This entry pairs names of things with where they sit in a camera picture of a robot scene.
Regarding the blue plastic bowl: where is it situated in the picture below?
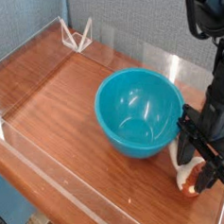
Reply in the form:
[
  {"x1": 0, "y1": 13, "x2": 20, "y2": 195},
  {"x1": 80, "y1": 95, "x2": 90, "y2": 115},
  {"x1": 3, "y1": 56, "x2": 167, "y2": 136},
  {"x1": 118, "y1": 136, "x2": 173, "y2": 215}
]
[{"x1": 95, "y1": 67, "x2": 184, "y2": 159}]

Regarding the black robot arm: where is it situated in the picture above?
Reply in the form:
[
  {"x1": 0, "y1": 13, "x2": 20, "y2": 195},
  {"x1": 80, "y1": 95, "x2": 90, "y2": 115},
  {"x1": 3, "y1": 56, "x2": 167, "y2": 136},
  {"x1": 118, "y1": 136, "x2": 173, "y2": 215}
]
[{"x1": 176, "y1": 0, "x2": 224, "y2": 193}]

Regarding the clear acrylic front barrier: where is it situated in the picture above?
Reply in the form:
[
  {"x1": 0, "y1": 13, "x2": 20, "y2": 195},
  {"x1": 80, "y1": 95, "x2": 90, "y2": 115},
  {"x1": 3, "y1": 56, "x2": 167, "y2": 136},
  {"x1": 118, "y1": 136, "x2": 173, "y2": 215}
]
[{"x1": 0, "y1": 114, "x2": 140, "y2": 224}]

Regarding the clear acrylic barrier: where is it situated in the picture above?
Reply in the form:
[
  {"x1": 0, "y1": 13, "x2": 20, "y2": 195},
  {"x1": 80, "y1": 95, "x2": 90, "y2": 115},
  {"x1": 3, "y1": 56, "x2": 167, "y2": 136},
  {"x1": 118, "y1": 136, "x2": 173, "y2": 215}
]
[
  {"x1": 0, "y1": 114, "x2": 140, "y2": 224},
  {"x1": 52, "y1": 16, "x2": 218, "y2": 103}
]

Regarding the clear acrylic back barrier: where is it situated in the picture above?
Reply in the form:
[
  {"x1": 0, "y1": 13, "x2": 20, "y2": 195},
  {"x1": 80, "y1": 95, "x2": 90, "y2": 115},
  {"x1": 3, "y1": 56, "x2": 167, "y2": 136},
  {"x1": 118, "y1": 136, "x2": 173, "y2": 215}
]
[{"x1": 52, "y1": 16, "x2": 218, "y2": 103}]

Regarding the white and brown toy mushroom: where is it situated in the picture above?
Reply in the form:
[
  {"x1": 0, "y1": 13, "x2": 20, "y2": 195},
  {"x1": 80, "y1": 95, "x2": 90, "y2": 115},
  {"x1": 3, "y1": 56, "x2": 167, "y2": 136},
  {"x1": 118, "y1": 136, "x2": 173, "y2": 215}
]
[{"x1": 168, "y1": 139, "x2": 205, "y2": 198}]

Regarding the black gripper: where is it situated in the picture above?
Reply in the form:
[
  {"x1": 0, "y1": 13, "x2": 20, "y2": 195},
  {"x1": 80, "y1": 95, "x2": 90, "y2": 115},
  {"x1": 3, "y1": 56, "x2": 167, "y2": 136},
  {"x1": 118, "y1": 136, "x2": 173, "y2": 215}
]
[{"x1": 177, "y1": 87, "x2": 224, "y2": 194}]

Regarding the clear acrylic corner bracket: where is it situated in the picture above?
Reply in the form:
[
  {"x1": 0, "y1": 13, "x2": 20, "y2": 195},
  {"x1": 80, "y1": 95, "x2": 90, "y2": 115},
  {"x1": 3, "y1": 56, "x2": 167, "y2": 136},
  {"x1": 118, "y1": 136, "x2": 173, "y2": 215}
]
[{"x1": 58, "y1": 17, "x2": 93, "y2": 53}]

